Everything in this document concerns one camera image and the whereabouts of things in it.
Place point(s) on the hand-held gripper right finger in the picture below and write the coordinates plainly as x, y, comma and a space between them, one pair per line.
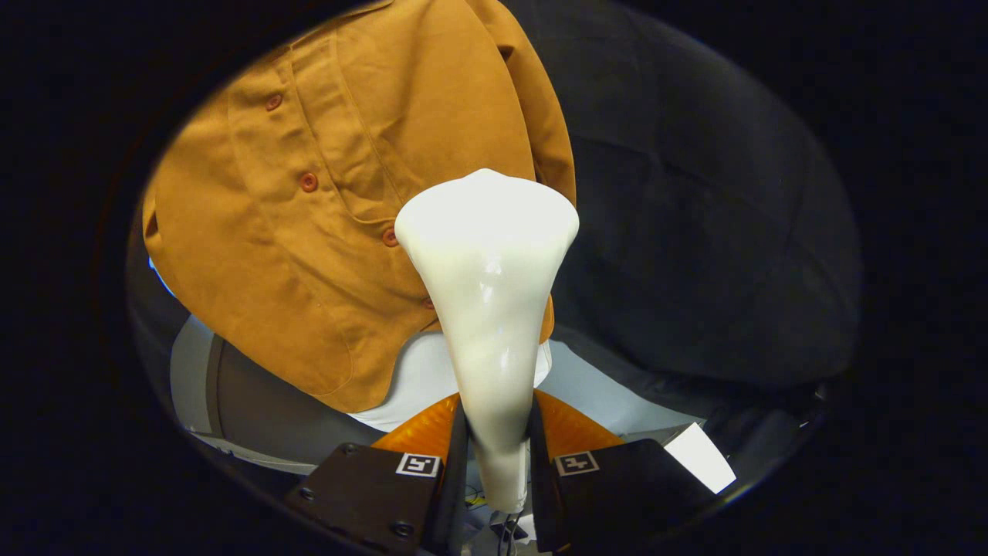
540, 494

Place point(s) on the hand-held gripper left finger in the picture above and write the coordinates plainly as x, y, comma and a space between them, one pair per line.
454, 502

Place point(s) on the white garment steamer head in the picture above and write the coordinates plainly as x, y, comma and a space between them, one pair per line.
486, 270

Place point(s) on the orange button shirt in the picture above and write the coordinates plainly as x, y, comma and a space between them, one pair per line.
309, 270

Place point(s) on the black backdrop cloth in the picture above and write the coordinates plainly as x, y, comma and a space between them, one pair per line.
695, 232

